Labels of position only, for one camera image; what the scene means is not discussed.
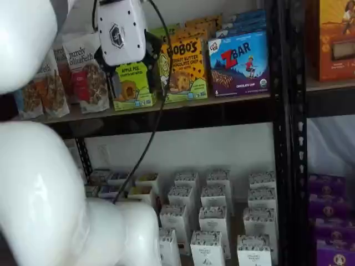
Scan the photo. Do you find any blue Zbar chocolate chip box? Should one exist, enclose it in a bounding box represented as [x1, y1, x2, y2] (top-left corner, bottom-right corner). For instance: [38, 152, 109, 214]
[207, 30, 271, 98]
[229, 9, 267, 24]
[215, 21, 267, 38]

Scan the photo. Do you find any yellow Bobo's peanut butter box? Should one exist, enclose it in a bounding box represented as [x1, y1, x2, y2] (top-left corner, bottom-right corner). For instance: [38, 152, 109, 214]
[156, 37, 209, 105]
[184, 13, 223, 32]
[173, 27, 209, 45]

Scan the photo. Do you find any white granola bag red label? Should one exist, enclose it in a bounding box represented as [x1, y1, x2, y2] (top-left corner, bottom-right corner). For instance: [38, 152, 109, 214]
[52, 44, 73, 105]
[62, 33, 111, 115]

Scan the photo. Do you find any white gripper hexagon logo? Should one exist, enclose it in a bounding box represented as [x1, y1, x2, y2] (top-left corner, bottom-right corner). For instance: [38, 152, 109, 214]
[94, 0, 164, 98]

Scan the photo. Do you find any black metal shelving unit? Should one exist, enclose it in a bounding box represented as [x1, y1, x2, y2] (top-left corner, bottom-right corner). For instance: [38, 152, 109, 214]
[290, 0, 355, 266]
[43, 0, 292, 266]

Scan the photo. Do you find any green Bobo's apple pie box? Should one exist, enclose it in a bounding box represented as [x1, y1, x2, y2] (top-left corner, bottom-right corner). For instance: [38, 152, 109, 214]
[151, 23, 181, 39]
[111, 61, 156, 112]

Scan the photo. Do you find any large orange cardboard box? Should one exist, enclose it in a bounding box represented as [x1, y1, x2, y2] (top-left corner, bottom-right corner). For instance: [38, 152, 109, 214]
[307, 0, 355, 83]

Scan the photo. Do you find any white box colourful lid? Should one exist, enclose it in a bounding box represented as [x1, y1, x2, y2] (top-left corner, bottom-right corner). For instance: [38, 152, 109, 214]
[135, 172, 160, 192]
[98, 185, 123, 200]
[84, 185, 100, 198]
[88, 168, 112, 186]
[127, 186, 155, 206]
[107, 171, 130, 187]

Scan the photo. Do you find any white organic pantry box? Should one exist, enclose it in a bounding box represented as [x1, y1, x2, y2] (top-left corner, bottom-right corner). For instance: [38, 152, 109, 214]
[237, 234, 273, 266]
[247, 187, 277, 213]
[243, 207, 278, 241]
[159, 204, 191, 246]
[200, 185, 227, 212]
[174, 171, 200, 196]
[168, 185, 194, 213]
[206, 168, 231, 192]
[190, 230, 226, 266]
[248, 171, 277, 192]
[198, 206, 230, 238]
[158, 228, 181, 266]

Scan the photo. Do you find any purple snack box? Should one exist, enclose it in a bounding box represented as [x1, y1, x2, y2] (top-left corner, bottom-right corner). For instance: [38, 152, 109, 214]
[308, 193, 350, 221]
[314, 217, 355, 245]
[308, 173, 347, 196]
[316, 239, 355, 266]

